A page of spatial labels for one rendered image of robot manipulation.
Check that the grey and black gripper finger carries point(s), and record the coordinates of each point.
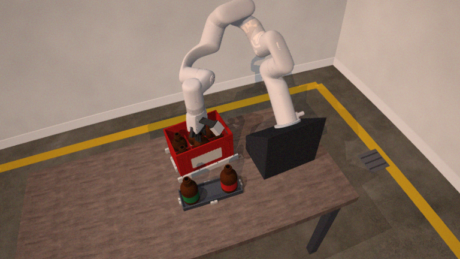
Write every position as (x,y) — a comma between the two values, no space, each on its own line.
(203,130)
(197,136)

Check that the red crate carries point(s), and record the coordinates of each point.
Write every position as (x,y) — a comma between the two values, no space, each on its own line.
(204,155)

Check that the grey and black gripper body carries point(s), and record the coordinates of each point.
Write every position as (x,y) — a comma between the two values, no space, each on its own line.
(193,121)

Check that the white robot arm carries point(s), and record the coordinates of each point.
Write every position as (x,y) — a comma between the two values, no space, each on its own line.
(196,81)

